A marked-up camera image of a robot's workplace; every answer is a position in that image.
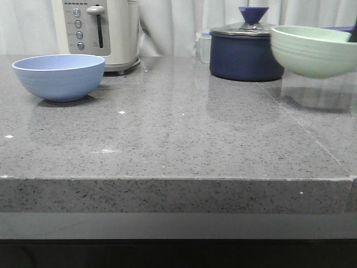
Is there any green bowl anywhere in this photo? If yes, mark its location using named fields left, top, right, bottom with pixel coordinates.
left=271, top=25, right=356, bottom=79

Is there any glass lid with blue knob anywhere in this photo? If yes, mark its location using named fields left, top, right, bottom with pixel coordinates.
left=210, top=6, right=274, bottom=37

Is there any white curtain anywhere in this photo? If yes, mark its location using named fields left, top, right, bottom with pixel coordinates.
left=1, top=0, right=356, bottom=57

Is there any clear plastic container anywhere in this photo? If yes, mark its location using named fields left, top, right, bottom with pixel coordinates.
left=196, top=30, right=211, bottom=64

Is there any cream toaster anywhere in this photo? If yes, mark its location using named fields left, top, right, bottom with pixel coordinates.
left=51, top=0, right=140, bottom=75

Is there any dark blue saucepan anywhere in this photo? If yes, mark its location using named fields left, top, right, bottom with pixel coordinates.
left=210, top=34, right=286, bottom=82

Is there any blue bowl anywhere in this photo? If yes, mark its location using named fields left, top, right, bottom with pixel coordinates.
left=12, top=54, right=105, bottom=102

